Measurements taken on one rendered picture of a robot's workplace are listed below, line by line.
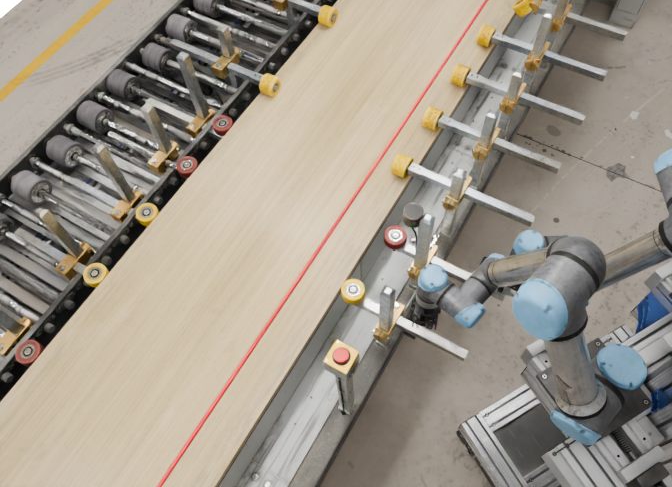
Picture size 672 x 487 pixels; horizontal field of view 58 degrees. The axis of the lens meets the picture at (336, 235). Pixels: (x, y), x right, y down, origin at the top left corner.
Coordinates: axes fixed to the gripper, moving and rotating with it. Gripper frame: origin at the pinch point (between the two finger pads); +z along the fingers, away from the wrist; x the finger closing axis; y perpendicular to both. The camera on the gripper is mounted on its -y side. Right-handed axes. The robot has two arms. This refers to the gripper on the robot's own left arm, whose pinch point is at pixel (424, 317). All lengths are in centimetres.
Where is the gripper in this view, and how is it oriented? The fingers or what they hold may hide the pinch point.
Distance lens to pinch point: 194.7
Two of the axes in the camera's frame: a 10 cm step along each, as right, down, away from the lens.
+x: 9.8, 1.3, -1.3
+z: 0.5, 4.9, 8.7
